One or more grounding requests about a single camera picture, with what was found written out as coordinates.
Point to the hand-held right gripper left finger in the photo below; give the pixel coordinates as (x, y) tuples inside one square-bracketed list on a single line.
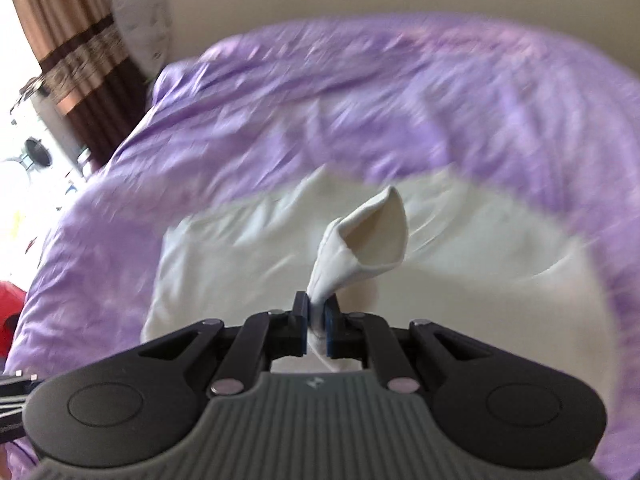
[(301, 327)]

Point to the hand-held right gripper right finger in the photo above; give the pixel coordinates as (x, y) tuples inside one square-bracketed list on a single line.
[(330, 330)]

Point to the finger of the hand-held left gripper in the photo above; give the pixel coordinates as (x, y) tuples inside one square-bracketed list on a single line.
[(15, 400)]

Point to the white printed t-shirt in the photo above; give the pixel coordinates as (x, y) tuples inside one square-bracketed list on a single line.
[(225, 260)]

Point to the red cloth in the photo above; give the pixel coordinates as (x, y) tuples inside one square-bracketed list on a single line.
[(11, 315)]

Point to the purple bed blanket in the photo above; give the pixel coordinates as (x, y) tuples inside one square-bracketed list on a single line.
[(300, 110)]

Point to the white washing machine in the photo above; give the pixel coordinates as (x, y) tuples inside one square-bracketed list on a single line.
[(38, 152)]

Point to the white patterned pillow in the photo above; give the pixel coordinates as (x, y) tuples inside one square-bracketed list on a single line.
[(142, 25)]

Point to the brown striped curtain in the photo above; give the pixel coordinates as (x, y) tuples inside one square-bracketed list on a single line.
[(75, 35)]

